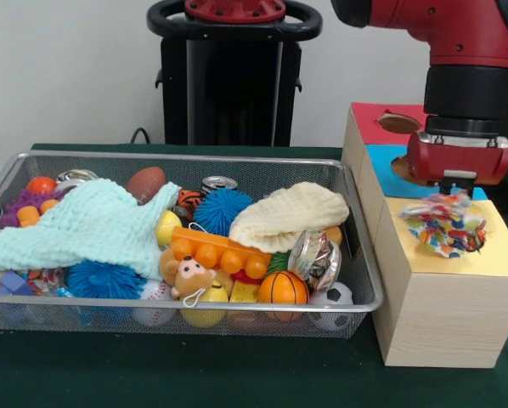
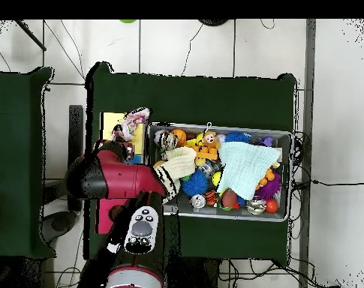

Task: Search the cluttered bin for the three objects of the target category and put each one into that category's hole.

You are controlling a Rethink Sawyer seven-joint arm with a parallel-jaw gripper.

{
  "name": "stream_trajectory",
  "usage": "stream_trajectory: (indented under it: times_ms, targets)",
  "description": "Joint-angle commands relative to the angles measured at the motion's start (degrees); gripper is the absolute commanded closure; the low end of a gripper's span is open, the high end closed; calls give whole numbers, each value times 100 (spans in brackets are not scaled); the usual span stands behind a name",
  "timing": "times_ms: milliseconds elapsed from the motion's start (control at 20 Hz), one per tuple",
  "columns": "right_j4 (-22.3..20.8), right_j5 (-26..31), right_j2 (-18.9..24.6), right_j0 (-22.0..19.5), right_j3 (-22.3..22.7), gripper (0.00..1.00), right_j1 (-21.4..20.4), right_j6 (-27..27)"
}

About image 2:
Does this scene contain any light blue knitted cloth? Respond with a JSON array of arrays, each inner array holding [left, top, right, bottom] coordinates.
[[216, 140, 282, 201]]

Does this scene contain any brown plush monkey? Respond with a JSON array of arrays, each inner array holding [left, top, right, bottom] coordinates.
[[200, 130, 221, 151]]

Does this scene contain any shallow metal mesh bin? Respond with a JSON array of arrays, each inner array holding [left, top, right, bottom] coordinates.
[[143, 121, 294, 223]]

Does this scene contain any cream knitted cloth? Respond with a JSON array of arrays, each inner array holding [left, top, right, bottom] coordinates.
[[152, 145, 198, 205]]

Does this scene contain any purple spiky ball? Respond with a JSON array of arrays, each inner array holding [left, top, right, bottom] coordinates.
[[254, 170, 282, 201]]

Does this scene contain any dark green side table cloth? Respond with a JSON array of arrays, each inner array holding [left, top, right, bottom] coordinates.
[[0, 66, 57, 260]]

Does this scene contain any dark grey stand foot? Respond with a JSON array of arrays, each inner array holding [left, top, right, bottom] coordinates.
[[41, 210, 78, 245]]

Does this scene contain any brown toy football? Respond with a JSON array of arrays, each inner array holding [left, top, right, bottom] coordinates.
[[221, 188, 239, 209]]

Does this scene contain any orange toy building brick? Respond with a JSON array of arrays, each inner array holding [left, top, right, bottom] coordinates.
[[184, 137, 219, 166]]

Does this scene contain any orange toy basketball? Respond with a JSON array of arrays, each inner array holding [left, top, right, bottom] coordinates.
[[171, 128, 188, 146]]

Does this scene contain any orange plastic ball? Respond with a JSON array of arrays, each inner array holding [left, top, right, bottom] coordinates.
[[264, 198, 279, 214]]

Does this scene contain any wooden box with three holes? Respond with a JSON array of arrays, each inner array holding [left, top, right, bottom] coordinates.
[[95, 112, 149, 236]]

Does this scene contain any small blue spiky ball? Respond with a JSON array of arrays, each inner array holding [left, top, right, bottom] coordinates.
[[180, 169, 211, 197]]

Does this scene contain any colourful confetti paper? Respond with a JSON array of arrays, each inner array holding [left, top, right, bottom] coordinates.
[[110, 106, 151, 142]]

